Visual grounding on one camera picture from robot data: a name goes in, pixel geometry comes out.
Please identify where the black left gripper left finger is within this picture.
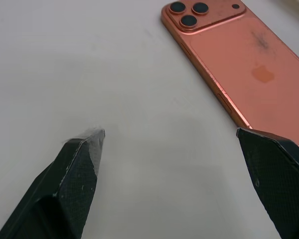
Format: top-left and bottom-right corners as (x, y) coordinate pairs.
(0, 127), (106, 239)

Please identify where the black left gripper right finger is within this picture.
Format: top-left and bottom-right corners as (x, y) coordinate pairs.
(235, 127), (299, 239)

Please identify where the orange smartphone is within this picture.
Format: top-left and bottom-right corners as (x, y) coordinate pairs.
(160, 0), (299, 151)

